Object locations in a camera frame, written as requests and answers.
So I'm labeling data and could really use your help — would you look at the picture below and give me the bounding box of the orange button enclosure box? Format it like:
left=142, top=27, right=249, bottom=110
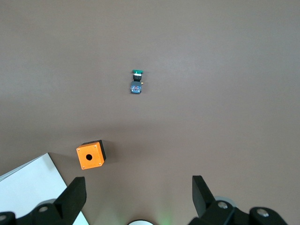
left=76, top=140, right=107, bottom=171

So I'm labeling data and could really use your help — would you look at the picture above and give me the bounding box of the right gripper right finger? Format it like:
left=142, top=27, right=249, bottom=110
left=188, top=175, right=290, bottom=225

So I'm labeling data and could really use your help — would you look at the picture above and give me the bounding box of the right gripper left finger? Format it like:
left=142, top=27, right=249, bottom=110
left=0, top=176, right=87, bottom=225

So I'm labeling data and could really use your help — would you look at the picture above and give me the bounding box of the white drawer cabinet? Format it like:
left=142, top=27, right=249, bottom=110
left=0, top=152, right=90, bottom=225

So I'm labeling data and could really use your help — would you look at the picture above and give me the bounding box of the green push button switch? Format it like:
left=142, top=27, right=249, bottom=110
left=129, top=68, right=145, bottom=95

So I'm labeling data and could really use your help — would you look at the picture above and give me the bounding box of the brown table mat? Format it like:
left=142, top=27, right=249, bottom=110
left=0, top=0, right=300, bottom=225

